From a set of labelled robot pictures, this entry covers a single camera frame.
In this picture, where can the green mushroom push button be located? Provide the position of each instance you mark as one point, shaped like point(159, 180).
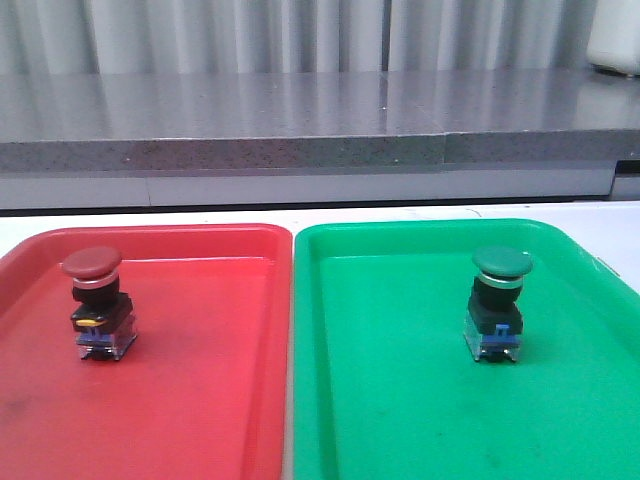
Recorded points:
point(493, 323)

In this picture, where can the red mushroom push button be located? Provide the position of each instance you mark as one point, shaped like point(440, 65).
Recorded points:
point(105, 320)

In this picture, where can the green plastic tray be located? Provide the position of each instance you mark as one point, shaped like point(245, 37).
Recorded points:
point(386, 388)

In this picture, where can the grey speckled stone counter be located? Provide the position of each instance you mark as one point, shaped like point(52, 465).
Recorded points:
point(156, 141)

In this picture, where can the red plastic tray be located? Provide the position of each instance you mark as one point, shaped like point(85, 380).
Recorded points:
point(201, 392)

